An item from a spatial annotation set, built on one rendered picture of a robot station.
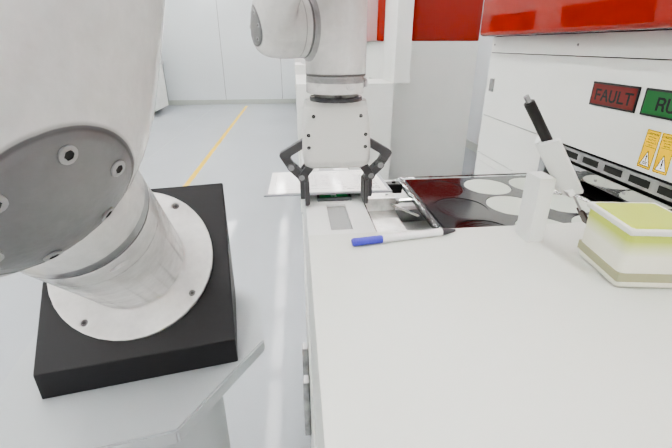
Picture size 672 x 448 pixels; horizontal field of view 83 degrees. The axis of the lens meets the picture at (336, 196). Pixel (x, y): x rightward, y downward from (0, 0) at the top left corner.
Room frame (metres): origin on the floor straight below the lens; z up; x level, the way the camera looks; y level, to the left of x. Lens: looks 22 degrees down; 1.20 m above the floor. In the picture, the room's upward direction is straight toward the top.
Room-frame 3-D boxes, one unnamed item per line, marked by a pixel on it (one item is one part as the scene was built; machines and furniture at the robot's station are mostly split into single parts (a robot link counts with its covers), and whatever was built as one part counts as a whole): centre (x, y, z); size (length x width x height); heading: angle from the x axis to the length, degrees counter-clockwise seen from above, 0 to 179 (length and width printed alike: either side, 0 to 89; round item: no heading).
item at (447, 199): (0.69, -0.35, 0.90); 0.34 x 0.34 x 0.01; 6
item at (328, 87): (0.56, 0.00, 1.14); 0.09 x 0.08 x 0.03; 96
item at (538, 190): (0.44, -0.27, 1.03); 0.06 x 0.04 x 0.13; 96
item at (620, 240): (0.36, -0.32, 1.00); 0.07 x 0.07 x 0.07; 88
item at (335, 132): (0.56, 0.00, 1.08); 0.10 x 0.07 x 0.11; 96
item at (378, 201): (0.73, -0.08, 0.89); 0.08 x 0.03 x 0.03; 96
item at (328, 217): (0.72, 0.02, 0.89); 0.55 x 0.09 x 0.14; 6
